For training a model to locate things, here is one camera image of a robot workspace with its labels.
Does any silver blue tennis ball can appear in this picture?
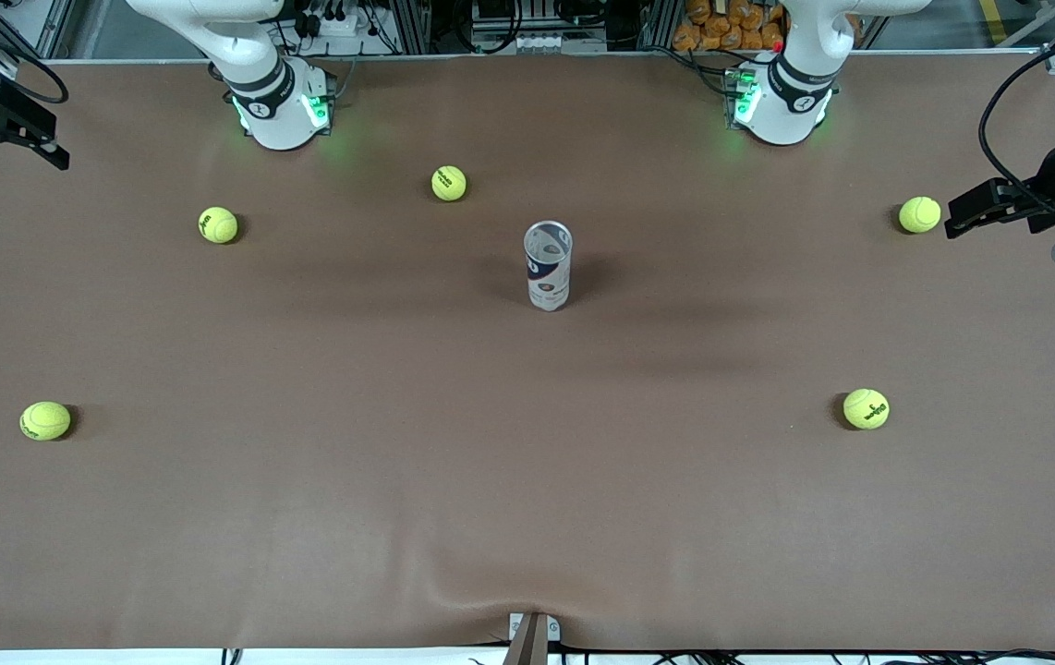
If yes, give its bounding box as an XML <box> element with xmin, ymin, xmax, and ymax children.
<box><xmin>524</xmin><ymin>220</ymin><xmax>575</xmax><ymax>312</ymax></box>

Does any yellow Wilson tennis ball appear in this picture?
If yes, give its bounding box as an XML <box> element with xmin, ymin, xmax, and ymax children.
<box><xmin>198</xmin><ymin>206</ymin><xmax>239</xmax><ymax>245</ymax></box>
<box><xmin>843</xmin><ymin>388</ymin><xmax>891</xmax><ymax>430</ymax></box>

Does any yellow Head tennis ball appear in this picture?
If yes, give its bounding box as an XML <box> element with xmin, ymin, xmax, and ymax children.
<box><xmin>19</xmin><ymin>401</ymin><xmax>72</xmax><ymax>441</ymax></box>
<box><xmin>430</xmin><ymin>164</ymin><xmax>468</xmax><ymax>202</ymax></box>

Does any white power strip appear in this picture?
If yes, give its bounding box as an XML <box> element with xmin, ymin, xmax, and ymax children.
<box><xmin>295</xmin><ymin>7</ymin><xmax>375</xmax><ymax>40</ymax></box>

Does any pile of orange objects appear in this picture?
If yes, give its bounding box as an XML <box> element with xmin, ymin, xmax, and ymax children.
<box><xmin>673</xmin><ymin>0</ymin><xmax>785</xmax><ymax>53</ymax></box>

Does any grey electronics box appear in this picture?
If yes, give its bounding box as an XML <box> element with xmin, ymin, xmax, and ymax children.
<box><xmin>470</xmin><ymin>0</ymin><xmax>610</xmax><ymax>54</ymax></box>

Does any brown table mat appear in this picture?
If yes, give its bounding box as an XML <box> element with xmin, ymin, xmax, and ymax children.
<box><xmin>0</xmin><ymin>51</ymin><xmax>1055</xmax><ymax>653</ymax></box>

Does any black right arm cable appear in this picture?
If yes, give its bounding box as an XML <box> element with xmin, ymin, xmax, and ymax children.
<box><xmin>0</xmin><ymin>37</ymin><xmax>69</xmax><ymax>105</ymax></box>

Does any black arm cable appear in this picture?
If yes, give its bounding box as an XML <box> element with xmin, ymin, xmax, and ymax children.
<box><xmin>978</xmin><ymin>28</ymin><xmax>1055</xmax><ymax>191</ymax></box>
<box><xmin>0</xmin><ymin>37</ymin><xmax>69</xmax><ymax>105</ymax></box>

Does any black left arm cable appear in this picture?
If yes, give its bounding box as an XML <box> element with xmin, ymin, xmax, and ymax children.
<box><xmin>978</xmin><ymin>28</ymin><xmax>1055</xmax><ymax>191</ymax></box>

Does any aluminium frame post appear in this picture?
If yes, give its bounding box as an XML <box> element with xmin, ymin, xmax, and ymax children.
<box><xmin>394</xmin><ymin>0</ymin><xmax>436</xmax><ymax>54</ymax></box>
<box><xmin>643</xmin><ymin>0</ymin><xmax>681</xmax><ymax>52</ymax></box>

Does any metal bracket with pole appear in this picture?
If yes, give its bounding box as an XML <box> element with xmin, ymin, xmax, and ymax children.
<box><xmin>508</xmin><ymin>611</ymin><xmax>562</xmax><ymax>665</ymax></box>

